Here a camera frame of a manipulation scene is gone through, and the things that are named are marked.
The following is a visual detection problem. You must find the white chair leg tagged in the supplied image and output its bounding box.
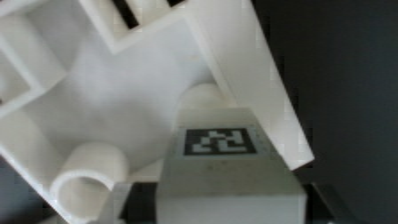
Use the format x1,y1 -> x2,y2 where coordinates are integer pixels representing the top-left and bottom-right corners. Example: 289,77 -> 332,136
156,84 -> 307,224

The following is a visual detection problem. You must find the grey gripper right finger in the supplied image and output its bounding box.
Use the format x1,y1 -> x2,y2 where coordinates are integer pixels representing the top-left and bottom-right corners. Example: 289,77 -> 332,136
309,183 -> 362,224

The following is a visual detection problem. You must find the white chair seat part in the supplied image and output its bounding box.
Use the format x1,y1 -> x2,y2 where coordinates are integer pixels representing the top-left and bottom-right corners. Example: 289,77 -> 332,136
0,0 -> 314,224

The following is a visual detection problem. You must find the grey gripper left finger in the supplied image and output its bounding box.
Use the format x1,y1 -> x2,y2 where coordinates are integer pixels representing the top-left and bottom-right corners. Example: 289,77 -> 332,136
97,183 -> 133,224

